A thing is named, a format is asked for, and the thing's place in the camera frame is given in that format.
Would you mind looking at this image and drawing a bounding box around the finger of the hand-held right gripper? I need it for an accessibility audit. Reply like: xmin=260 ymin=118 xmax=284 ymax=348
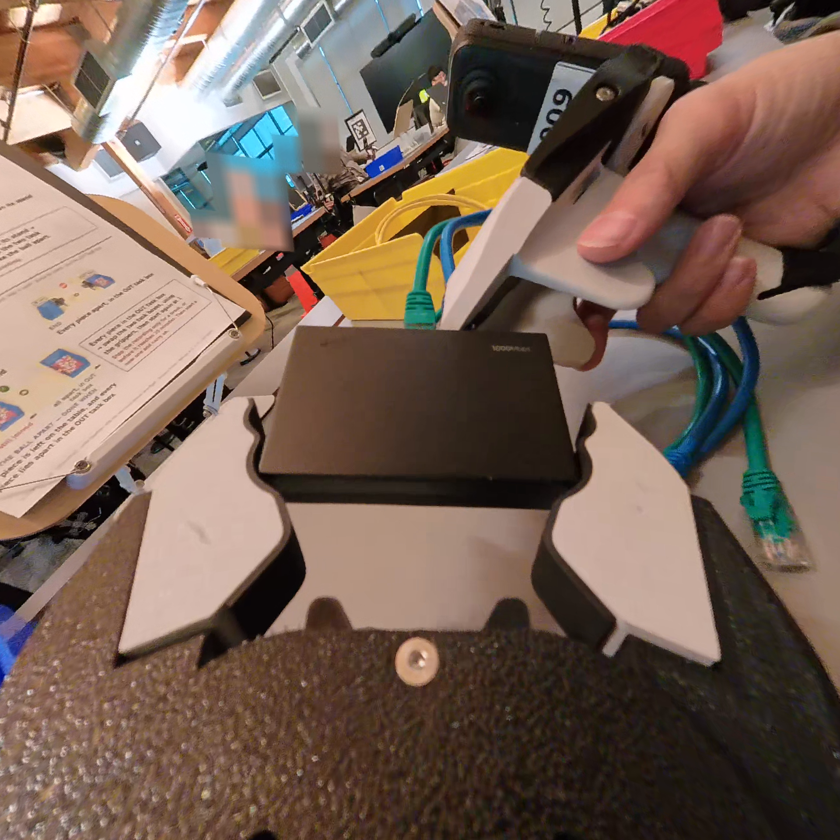
xmin=438 ymin=176 xmax=553 ymax=331

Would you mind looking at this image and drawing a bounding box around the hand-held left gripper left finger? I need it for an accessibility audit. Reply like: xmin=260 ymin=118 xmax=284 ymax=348
xmin=116 ymin=396 xmax=307 ymax=660

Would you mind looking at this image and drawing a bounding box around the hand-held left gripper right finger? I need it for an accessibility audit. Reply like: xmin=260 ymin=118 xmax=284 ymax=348
xmin=532 ymin=402 xmax=723 ymax=668

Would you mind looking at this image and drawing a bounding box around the yellow ethernet cable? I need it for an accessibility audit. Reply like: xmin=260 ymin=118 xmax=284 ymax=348
xmin=376 ymin=193 xmax=493 ymax=249

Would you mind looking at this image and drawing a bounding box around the green ethernet cable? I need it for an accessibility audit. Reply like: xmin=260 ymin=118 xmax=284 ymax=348
xmin=402 ymin=223 xmax=816 ymax=573

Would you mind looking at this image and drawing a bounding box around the yellow plastic bin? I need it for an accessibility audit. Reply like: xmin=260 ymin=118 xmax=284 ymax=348
xmin=301 ymin=147 xmax=529 ymax=322

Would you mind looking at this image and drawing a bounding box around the black network switch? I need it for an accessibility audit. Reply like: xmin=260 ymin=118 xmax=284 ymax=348
xmin=258 ymin=325 xmax=580 ymax=511

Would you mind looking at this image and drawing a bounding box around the blue ethernet cable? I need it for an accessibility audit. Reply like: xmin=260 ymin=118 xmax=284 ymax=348
xmin=438 ymin=209 xmax=762 ymax=480

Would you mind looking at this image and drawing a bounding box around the person's right hand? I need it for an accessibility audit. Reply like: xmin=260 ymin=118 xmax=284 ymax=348
xmin=573 ymin=29 xmax=840 ymax=373

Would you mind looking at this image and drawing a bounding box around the red plastic bin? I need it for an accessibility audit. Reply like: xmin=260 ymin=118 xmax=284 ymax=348
xmin=600 ymin=0 xmax=723 ymax=80

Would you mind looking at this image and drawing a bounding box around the instruction sheet board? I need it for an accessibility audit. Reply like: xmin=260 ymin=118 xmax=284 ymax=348
xmin=0 ymin=141 xmax=266 ymax=542

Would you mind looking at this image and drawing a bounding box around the black ceiling speaker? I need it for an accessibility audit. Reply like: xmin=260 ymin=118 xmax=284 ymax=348
xmin=121 ymin=121 xmax=161 ymax=161

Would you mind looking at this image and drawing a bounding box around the black wall monitor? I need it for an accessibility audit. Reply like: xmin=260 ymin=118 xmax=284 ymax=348
xmin=360 ymin=8 xmax=454 ymax=132

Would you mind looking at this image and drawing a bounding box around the silver ventilation duct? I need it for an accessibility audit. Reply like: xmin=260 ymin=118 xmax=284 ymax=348
xmin=190 ymin=0 xmax=342 ymax=109
xmin=69 ymin=0 xmax=181 ymax=142

